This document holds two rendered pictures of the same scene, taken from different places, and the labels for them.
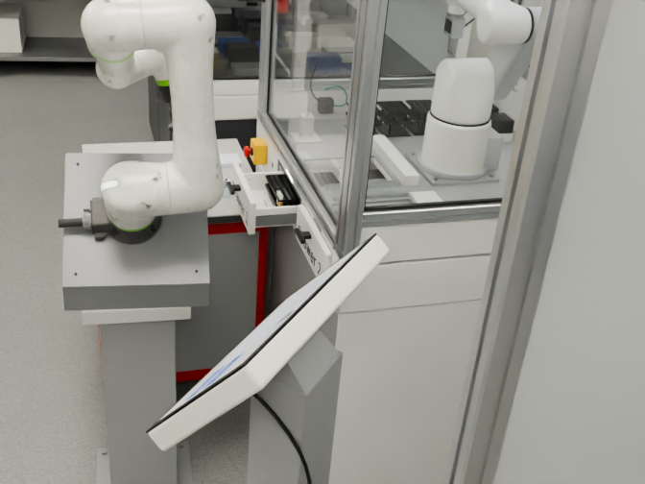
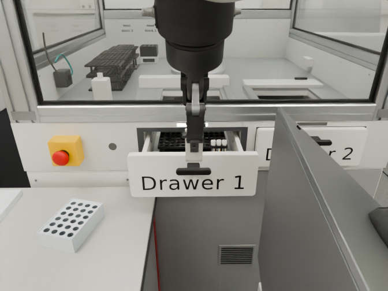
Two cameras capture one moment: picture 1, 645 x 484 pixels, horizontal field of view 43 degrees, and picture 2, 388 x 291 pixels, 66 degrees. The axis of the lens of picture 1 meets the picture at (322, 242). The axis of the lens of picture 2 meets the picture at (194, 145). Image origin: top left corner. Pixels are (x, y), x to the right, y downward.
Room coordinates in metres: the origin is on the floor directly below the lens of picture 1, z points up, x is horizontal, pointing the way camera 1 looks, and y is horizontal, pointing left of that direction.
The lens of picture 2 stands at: (2.06, 0.81, 1.24)
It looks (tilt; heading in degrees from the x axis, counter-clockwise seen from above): 26 degrees down; 288
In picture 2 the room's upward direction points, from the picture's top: straight up
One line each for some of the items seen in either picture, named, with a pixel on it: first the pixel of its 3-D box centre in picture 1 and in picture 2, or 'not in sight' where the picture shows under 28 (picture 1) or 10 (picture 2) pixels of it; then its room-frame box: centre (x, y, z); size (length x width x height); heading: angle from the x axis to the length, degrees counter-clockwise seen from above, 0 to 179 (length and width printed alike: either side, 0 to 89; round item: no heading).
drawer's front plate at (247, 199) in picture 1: (243, 197); (193, 174); (2.24, 0.25, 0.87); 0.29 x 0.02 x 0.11; 19
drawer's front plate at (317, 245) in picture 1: (312, 244); (309, 146); (1.99, 0.03, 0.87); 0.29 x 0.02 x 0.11; 19
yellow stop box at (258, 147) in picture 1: (257, 151); (66, 151); (2.59, 0.25, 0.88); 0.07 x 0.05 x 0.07; 19
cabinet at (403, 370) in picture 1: (415, 313); (201, 190); (2.39, -0.34, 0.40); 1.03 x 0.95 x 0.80; 19
